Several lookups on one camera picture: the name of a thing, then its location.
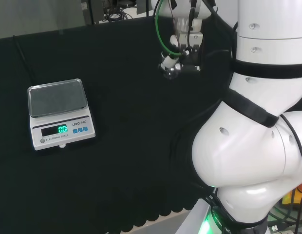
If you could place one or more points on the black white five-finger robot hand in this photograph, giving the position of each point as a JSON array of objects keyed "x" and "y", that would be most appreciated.
[{"x": 190, "y": 61}]

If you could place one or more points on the white electronic balance steel pan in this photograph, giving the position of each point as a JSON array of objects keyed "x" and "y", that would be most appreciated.
[{"x": 59, "y": 126}]

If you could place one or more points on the black bench cloth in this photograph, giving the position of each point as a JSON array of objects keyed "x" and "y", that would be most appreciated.
[{"x": 121, "y": 146}]

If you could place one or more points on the yellow stop button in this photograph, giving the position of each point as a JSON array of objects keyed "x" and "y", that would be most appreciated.
[{"x": 298, "y": 193}]

